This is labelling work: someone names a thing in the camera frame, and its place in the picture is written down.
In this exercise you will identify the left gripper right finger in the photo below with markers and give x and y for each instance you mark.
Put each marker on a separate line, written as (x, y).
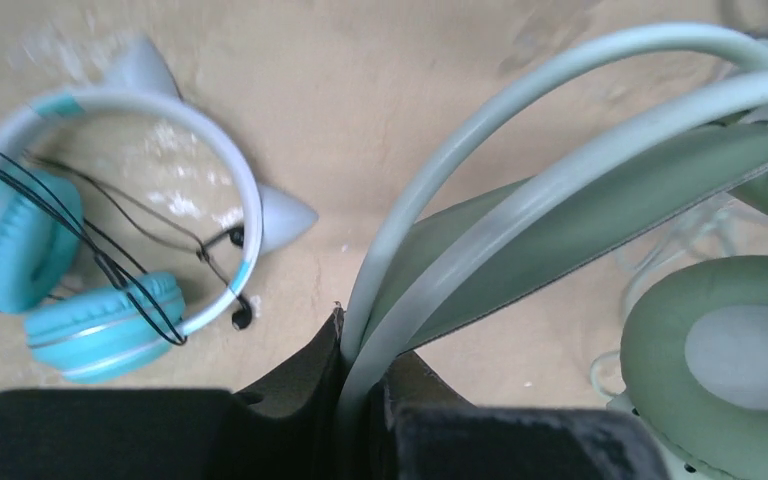
(418, 427)

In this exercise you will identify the mint green headphones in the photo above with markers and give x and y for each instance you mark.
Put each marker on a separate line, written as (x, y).
(694, 346)

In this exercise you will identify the teal cat-ear headphones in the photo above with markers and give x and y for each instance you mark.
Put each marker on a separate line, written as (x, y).
(91, 310)

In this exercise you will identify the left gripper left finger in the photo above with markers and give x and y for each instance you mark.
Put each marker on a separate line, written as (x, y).
(276, 428)

